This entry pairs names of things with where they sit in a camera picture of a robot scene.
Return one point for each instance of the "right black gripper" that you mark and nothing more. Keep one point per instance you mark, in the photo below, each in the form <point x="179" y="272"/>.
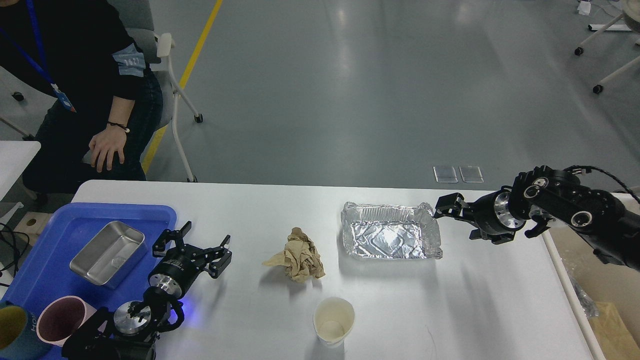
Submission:
<point x="490" y="215"/>

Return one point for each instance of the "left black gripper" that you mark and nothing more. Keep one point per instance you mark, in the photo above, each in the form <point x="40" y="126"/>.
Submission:
<point x="176" y="273"/>

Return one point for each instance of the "steel rectangular container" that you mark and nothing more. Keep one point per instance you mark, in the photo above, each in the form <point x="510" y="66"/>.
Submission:
<point x="110" y="255"/>

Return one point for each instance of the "aluminium foil tray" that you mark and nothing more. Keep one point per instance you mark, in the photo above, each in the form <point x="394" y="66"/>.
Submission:
<point x="390" y="232"/>

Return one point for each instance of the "pink mug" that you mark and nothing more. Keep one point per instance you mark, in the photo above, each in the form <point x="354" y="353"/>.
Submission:
<point x="61" y="318"/>

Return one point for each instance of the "white paper cup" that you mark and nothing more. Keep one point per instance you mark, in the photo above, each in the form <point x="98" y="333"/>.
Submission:
<point x="333" y="320"/>

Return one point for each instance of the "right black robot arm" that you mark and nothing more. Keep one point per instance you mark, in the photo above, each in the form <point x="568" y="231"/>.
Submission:
<point x="547" y="196"/>

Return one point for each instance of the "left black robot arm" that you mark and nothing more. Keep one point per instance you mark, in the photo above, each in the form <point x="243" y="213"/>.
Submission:
<point x="131" y="331"/>

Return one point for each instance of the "right floor plate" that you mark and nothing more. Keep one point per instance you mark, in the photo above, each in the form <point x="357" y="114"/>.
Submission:
<point x="471" y="174"/>

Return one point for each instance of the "floor plate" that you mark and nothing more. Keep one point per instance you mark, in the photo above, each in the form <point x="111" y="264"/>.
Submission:
<point x="445" y="174"/>
<point x="471" y="174"/>

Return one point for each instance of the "left floor plate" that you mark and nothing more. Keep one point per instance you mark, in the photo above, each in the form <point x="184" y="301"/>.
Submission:
<point x="445" y="174"/>

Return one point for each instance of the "crumpled brown paper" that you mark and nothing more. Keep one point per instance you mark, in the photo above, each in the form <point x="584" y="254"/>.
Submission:
<point x="299" y="258"/>

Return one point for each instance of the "blue plastic tray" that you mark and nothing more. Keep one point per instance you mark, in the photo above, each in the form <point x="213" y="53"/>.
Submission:
<point x="46" y="276"/>

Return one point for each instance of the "wooden block with hole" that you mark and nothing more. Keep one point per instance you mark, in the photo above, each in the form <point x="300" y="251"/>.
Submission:
<point x="31" y="226"/>

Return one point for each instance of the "white plastic bin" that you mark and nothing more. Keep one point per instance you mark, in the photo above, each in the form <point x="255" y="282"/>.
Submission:
<point x="613" y="288"/>

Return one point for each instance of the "blue mug yellow inside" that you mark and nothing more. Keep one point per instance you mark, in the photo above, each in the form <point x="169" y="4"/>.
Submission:
<point x="18" y="334"/>

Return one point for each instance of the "white side table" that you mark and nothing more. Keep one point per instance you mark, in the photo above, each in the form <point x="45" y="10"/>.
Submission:
<point x="14" y="158"/>

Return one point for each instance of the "person in black clothes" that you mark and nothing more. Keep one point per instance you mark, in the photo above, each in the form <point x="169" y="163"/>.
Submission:
<point x="107" y="101"/>

